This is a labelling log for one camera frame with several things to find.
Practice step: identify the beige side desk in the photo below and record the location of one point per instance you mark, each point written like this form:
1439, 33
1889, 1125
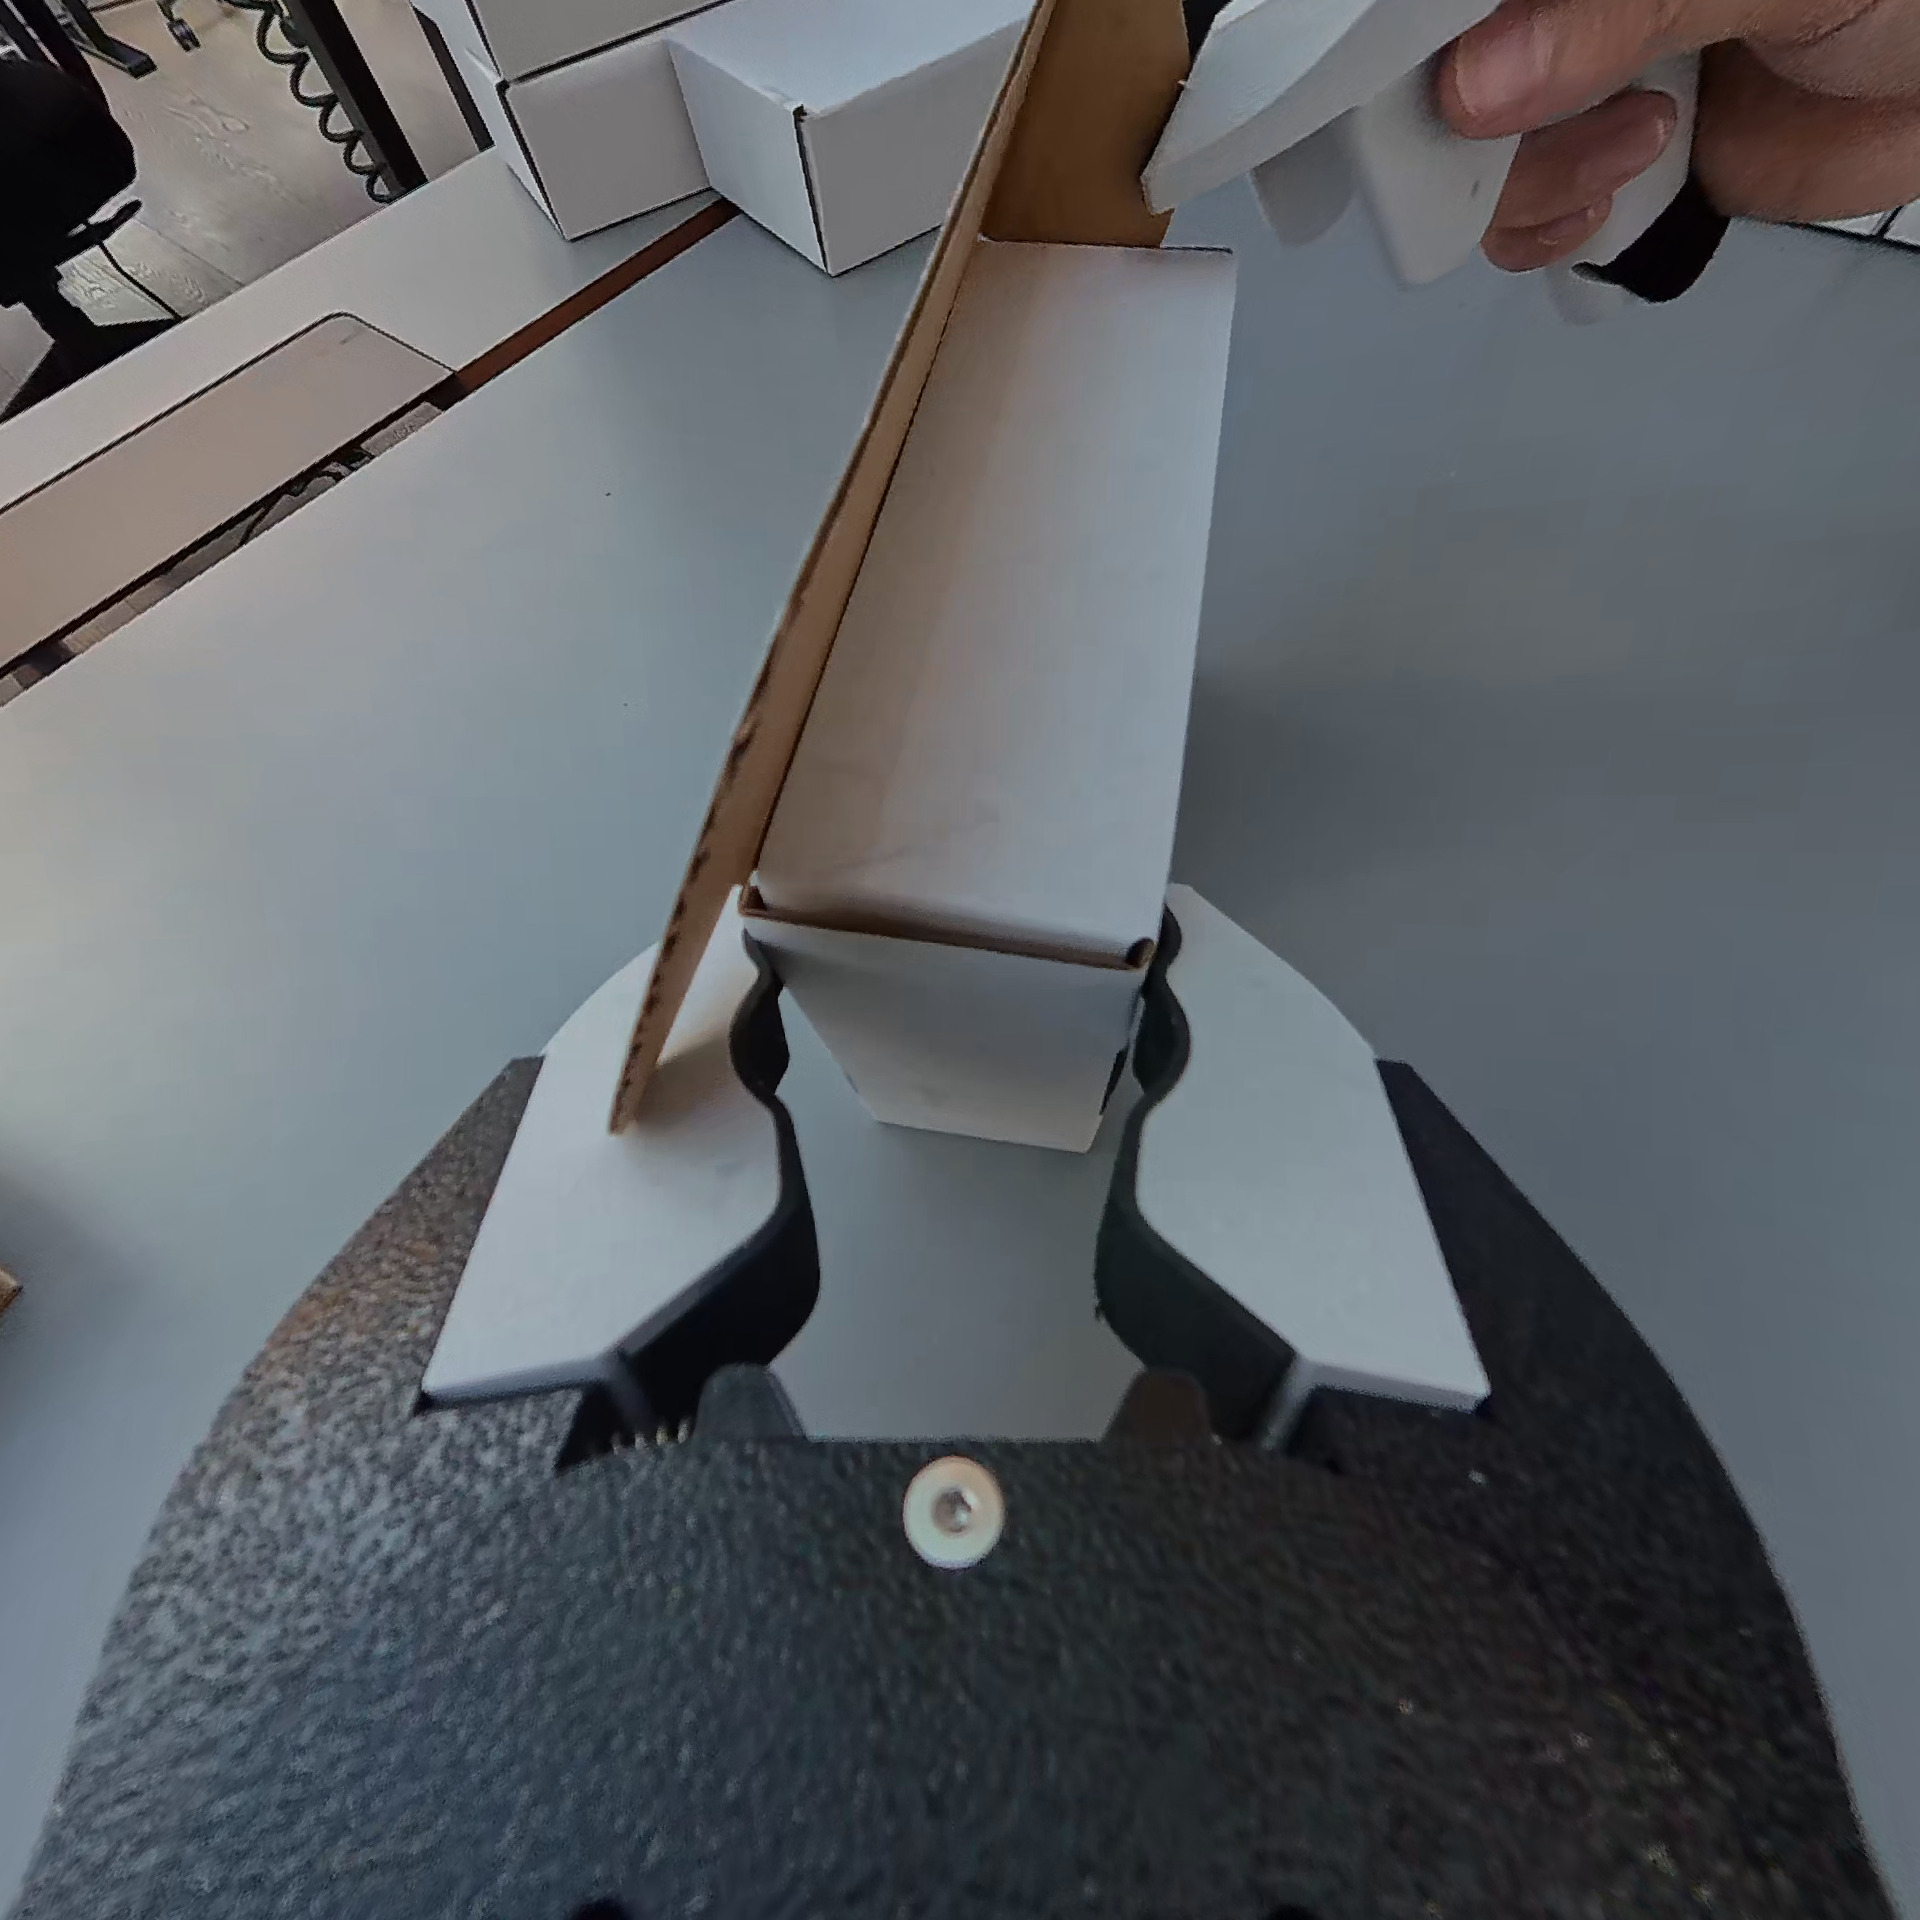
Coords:
195, 437

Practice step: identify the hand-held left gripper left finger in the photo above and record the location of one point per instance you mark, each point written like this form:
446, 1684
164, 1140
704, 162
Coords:
600, 1230

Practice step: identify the white cardboard box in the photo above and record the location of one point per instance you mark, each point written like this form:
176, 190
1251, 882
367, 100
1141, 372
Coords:
884, 121
600, 142
1020, 599

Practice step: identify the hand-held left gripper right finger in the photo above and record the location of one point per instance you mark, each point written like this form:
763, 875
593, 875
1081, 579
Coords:
1305, 1200

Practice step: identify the closed white cardboard box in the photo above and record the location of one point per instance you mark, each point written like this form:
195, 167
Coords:
600, 142
884, 121

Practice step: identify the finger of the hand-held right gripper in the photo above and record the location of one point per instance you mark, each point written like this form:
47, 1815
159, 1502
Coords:
1290, 91

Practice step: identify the black desk leg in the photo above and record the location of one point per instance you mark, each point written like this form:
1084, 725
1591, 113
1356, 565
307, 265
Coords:
405, 91

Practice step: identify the person's right hand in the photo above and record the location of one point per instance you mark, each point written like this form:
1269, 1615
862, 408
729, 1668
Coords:
1771, 91

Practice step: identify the black office chair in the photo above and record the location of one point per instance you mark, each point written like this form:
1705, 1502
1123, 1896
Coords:
59, 195

